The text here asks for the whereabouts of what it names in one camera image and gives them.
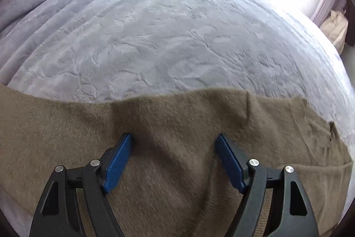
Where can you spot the lavender embossed blanket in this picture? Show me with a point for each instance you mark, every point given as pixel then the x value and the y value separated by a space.
pixel 166 31

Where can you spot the beige pillow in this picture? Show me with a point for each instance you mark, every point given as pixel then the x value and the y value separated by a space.
pixel 335 28

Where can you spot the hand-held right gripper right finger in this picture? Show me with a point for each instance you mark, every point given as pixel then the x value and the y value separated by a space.
pixel 230 162

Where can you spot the dark hanging cloth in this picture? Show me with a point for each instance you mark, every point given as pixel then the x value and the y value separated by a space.
pixel 350 23

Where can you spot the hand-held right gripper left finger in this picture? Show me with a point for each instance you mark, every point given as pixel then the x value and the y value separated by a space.
pixel 118 162

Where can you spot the brown knit sweater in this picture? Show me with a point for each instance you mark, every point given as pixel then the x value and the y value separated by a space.
pixel 177 126

